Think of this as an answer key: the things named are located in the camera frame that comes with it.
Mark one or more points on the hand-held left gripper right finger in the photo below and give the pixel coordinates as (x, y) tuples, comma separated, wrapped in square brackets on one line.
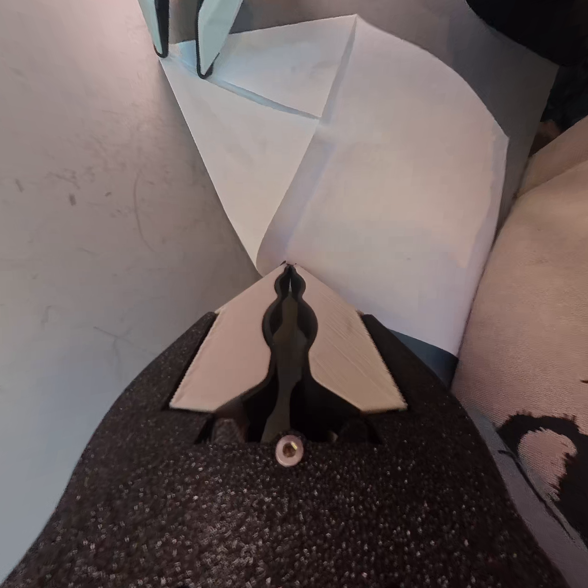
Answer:
[(353, 367)]

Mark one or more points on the beige printed hoodie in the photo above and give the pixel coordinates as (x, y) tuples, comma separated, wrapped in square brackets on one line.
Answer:
[(528, 298)]

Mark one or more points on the grey desk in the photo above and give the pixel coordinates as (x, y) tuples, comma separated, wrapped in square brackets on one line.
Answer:
[(92, 183)]

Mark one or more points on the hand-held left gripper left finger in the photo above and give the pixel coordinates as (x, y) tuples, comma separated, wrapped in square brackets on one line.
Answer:
[(225, 363)]

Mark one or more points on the white paper sheet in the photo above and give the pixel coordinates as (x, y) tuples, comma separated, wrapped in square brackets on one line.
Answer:
[(390, 206)]

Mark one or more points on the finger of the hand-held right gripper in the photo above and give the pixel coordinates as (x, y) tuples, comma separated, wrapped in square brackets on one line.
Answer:
[(216, 27), (154, 23)]

